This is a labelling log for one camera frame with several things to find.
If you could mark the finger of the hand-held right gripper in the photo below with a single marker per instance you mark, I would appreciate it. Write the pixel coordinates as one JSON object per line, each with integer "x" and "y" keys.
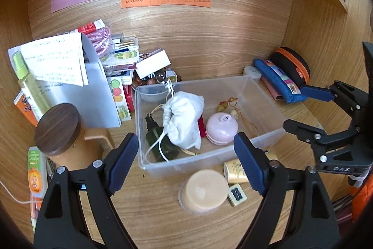
{"x": 317, "y": 93}
{"x": 303, "y": 129}

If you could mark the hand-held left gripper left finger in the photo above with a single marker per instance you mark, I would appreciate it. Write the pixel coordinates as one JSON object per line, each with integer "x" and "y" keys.
{"x": 125, "y": 161}

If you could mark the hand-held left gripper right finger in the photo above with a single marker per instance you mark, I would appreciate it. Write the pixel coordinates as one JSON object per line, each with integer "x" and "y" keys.
{"x": 250, "y": 164}

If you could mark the dark green glass bottle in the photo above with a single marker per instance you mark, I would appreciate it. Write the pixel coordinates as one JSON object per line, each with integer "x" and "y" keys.
{"x": 156, "y": 138}

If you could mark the clear plastic storage bin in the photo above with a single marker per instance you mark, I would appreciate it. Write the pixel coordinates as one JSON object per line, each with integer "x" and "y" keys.
{"x": 256, "y": 120}

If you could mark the pink round handheld device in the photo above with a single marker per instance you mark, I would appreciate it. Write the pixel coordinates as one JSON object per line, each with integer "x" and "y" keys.
{"x": 221, "y": 129}

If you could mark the red embroidered charm pouch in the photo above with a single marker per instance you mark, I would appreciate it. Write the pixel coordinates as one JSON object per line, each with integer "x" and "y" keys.
{"x": 201, "y": 126}

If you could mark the wooden desktop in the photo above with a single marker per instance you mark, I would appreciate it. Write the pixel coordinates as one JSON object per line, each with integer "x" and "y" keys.
{"x": 151, "y": 208}

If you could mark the pale yellow cosmetic tube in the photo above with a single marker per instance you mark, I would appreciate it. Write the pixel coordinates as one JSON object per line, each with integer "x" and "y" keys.
{"x": 234, "y": 170}

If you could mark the white green mahjong tile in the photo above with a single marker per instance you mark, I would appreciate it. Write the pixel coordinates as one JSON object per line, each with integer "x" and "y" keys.
{"x": 237, "y": 194}

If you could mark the black pouch orange zipper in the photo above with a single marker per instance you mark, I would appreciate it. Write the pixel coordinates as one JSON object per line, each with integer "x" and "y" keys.
{"x": 291, "y": 62}

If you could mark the pink notebook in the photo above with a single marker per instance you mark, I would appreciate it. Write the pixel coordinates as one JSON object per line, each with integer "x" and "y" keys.
{"x": 271, "y": 90}

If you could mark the blue patchwork zip pouch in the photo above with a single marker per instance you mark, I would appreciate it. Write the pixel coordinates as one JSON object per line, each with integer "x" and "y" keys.
{"x": 274, "y": 74}

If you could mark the round peach lidded jar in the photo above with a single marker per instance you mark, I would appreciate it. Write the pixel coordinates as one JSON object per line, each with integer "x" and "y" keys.
{"x": 205, "y": 192}

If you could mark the fruit sticker sheet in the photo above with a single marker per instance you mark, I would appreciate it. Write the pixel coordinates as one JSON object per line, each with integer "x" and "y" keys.
{"x": 118, "y": 97}

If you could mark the white round case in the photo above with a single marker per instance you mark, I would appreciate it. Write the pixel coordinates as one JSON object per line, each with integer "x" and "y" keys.
{"x": 252, "y": 72}

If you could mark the small glass bowl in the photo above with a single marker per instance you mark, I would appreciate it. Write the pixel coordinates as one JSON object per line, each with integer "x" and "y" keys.
{"x": 151, "y": 96}

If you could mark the wooden mug with dark lid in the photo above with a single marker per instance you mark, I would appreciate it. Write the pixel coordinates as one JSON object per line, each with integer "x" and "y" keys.
{"x": 58, "y": 126}

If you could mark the orange and green packet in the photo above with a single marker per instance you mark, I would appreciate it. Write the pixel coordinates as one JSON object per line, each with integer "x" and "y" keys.
{"x": 36, "y": 176}

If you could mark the glass bowl of trinkets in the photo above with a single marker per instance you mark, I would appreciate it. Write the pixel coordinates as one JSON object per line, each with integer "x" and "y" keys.
{"x": 163, "y": 77}

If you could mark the white small cardboard box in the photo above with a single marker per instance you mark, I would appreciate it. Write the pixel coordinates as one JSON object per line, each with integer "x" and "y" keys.
{"x": 153, "y": 62}

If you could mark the stack of booklets and cards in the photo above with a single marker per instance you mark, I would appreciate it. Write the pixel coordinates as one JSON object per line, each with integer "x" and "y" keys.
{"x": 123, "y": 55}

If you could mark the orange cardboard box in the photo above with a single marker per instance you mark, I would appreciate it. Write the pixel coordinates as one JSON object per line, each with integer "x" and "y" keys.
{"x": 24, "y": 106}

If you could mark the white handwritten paper sheet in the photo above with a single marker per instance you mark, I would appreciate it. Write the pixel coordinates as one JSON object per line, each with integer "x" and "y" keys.
{"x": 52, "y": 59}

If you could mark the green cap spray bottle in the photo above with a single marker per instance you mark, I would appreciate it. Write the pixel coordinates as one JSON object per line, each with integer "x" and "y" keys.
{"x": 22, "y": 68}

